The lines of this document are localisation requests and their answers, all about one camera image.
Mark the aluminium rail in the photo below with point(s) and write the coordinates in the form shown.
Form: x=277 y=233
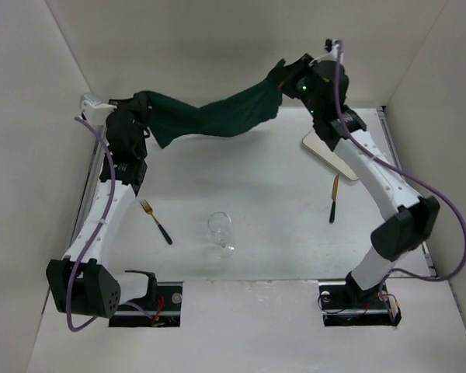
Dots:
x=92 y=178
x=413 y=262

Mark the clear wine glass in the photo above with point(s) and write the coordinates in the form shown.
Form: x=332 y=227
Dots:
x=220 y=234

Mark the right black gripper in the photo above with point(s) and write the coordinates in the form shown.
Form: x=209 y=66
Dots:
x=292 y=74

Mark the gold knife with dark handle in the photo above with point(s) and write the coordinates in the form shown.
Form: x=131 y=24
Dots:
x=333 y=198

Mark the left aluminium rail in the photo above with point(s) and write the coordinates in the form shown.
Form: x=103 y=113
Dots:
x=92 y=178

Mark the gold fork with dark handle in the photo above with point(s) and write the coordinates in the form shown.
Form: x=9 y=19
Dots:
x=149 y=210

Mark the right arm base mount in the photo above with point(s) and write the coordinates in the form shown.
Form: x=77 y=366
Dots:
x=379 y=308

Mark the white rectangular plate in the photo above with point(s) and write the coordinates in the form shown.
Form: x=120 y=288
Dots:
x=318 y=147

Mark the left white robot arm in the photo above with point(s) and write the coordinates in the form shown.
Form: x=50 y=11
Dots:
x=80 y=281

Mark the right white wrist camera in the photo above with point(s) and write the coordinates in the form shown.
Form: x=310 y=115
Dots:
x=333 y=51

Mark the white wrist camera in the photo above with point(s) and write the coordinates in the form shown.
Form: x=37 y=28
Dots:
x=93 y=110
x=333 y=51

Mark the right aluminium rail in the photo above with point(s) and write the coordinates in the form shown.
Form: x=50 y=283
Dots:
x=413 y=262

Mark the dark green cloth napkin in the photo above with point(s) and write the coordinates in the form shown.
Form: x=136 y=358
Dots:
x=168 y=118

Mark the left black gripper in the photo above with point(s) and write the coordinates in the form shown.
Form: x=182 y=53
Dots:
x=133 y=107

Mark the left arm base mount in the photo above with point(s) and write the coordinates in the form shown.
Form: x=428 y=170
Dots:
x=163 y=312

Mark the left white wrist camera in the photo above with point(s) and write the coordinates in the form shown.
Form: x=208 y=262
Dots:
x=93 y=110

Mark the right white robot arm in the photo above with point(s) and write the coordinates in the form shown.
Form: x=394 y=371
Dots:
x=408 y=217

